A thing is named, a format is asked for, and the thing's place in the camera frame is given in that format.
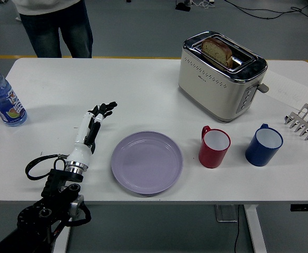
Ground brown bread slice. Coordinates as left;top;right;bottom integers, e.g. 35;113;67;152
201;36;234;67

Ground white paper sheet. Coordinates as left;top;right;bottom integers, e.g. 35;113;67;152
264;71;308;109

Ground person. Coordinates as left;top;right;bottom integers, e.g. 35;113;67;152
11;0;94;59

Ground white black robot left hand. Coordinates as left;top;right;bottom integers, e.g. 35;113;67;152
65;101;118;166

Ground blue drink bottle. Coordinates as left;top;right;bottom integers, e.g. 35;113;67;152
0;62;28;128

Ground purple plate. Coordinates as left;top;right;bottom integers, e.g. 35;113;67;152
111;131;184;196

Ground black floor cable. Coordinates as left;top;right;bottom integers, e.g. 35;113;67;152
223;0;308;21

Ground white floor cables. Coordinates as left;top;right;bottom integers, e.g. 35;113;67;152
189;0;215;8

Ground clear bracket under table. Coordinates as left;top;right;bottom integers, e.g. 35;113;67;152
214;205;239;223

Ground blue mug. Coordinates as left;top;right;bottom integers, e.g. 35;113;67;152
245;123;284;167

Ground black floor device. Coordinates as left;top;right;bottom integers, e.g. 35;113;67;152
175;2;191;12

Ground red mug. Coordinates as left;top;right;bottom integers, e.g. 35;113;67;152
198;125;232;169

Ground black cable under table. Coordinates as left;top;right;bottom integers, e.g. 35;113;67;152
233;205;241;253

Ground silver metal toast rack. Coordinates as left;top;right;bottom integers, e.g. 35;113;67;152
284;103;308;142

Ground cream silver toaster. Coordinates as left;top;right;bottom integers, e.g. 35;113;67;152
178;31;271;123

